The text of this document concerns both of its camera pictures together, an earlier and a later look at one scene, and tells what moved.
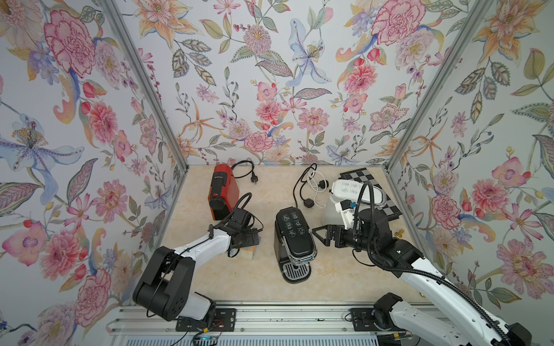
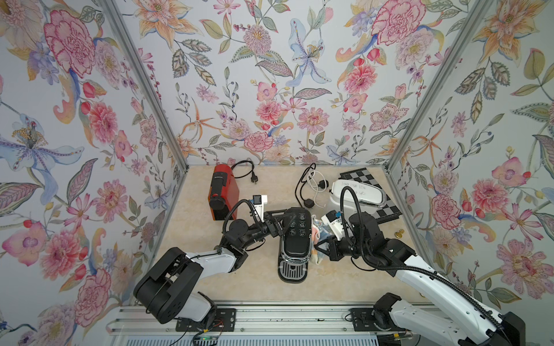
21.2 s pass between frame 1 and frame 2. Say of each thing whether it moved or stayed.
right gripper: moved
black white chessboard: stayed
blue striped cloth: moved
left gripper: moved
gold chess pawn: stayed
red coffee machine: stayed
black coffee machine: stayed
